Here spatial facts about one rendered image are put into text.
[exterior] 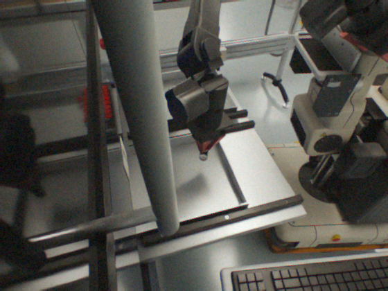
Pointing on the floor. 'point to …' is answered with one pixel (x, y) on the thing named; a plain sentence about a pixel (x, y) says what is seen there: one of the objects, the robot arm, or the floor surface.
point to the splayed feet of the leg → (278, 86)
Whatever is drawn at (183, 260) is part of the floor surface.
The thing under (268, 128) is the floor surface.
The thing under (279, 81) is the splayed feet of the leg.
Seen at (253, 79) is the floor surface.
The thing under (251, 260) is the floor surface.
